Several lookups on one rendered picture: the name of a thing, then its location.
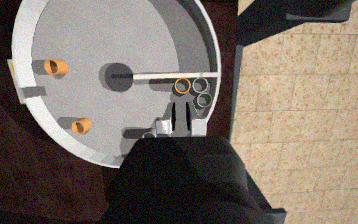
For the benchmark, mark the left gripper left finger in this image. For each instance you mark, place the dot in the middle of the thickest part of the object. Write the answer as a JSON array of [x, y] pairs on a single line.
[[166, 125]]

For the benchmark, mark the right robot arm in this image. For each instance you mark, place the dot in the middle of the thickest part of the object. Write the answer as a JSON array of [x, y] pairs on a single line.
[[322, 8]]

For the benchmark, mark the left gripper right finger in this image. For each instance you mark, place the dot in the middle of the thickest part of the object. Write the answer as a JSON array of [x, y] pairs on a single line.
[[195, 123]]

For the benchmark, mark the silver metal ring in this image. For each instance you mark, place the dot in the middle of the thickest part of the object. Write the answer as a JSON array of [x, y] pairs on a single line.
[[149, 130], [205, 86], [205, 104]]

